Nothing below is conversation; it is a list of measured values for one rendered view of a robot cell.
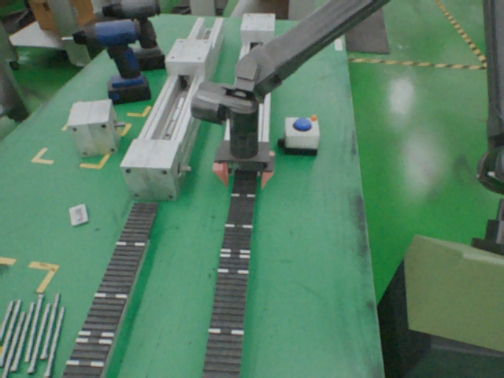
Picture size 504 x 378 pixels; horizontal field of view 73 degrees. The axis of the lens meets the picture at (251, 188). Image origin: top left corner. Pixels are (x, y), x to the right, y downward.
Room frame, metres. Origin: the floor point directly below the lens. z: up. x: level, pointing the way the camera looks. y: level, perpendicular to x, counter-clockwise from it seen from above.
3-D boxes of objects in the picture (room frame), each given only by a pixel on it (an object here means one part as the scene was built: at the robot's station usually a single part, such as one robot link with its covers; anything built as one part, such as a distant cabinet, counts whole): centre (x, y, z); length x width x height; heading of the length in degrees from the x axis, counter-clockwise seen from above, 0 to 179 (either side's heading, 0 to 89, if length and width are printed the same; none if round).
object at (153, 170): (0.55, 0.19, 0.83); 0.12 x 0.09 x 0.10; 87
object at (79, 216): (0.46, 0.35, 0.78); 0.05 x 0.03 x 0.01; 27
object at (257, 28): (1.23, -0.02, 0.87); 0.16 x 0.11 x 0.07; 177
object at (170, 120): (0.99, 0.18, 0.82); 0.80 x 0.10 x 0.09; 177
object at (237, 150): (0.54, 0.02, 0.91); 0.10 x 0.07 x 0.07; 86
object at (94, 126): (0.71, 0.37, 0.83); 0.11 x 0.10 x 0.10; 102
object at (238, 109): (0.54, 0.02, 0.97); 0.07 x 0.06 x 0.07; 66
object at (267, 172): (0.54, -0.01, 0.83); 0.07 x 0.07 x 0.09; 86
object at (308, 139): (0.70, -0.11, 0.81); 0.10 x 0.08 x 0.06; 87
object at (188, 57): (0.99, 0.18, 0.87); 0.16 x 0.11 x 0.07; 177
